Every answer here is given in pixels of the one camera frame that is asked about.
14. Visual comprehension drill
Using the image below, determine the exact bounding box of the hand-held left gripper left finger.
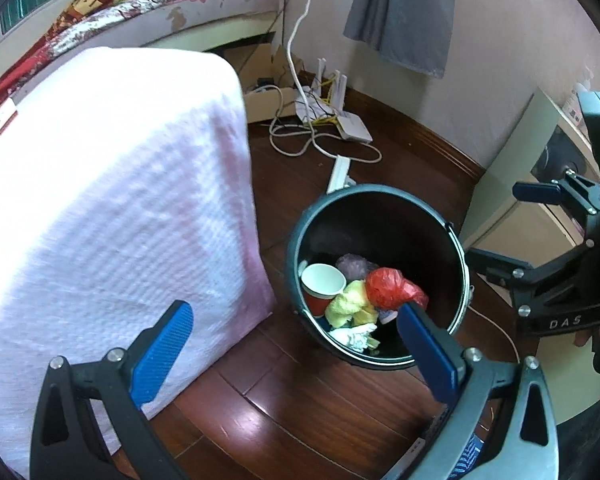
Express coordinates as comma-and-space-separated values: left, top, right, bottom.
27, 300, 196, 480

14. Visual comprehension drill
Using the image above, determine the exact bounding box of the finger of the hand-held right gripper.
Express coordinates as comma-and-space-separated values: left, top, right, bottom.
512, 170, 600, 213
467, 237, 598, 311

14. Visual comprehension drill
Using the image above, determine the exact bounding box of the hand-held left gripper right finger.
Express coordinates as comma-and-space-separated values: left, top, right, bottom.
380, 302, 561, 480

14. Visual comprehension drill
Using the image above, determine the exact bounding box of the red plastic bag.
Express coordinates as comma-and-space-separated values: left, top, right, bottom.
365, 267, 430, 311

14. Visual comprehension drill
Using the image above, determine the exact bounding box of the red paper cup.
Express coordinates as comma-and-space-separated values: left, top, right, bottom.
300, 262, 347, 317

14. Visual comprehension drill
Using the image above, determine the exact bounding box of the black round trash bin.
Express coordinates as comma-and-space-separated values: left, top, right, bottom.
286, 185, 473, 372

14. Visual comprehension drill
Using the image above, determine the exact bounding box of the beige nightstand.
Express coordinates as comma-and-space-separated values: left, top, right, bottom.
460, 87, 600, 281

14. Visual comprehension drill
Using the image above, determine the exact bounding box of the white crumpled paper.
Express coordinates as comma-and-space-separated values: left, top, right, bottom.
329, 322, 381, 353

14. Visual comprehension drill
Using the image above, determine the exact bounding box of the purple plastic bag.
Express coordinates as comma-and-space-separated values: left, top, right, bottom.
336, 254, 378, 281

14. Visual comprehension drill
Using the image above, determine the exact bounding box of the pink tablecloth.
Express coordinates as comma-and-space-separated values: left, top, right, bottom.
0, 46, 277, 480

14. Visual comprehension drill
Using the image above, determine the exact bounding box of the white power strip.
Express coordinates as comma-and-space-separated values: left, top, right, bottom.
326, 156, 356, 195

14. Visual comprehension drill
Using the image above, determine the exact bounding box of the white router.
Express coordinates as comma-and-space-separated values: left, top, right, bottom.
295, 57, 373, 143

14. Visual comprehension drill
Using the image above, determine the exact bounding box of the grey curtain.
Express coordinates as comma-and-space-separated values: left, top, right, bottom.
342, 0, 456, 79

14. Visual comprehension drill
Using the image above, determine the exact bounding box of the cardboard box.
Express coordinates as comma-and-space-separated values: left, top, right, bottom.
220, 42, 306, 123

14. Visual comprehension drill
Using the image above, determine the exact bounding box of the small red white box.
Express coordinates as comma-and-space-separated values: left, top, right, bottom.
0, 100, 20, 137

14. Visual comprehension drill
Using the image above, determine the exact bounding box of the bed with floral bedding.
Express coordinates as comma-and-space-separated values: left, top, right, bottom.
0, 0, 286, 116

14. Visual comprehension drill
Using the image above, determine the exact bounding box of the red printed blanket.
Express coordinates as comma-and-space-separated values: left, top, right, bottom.
0, 0, 171, 111

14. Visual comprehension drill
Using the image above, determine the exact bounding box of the thin white cable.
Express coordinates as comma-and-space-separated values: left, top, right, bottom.
467, 305, 518, 361

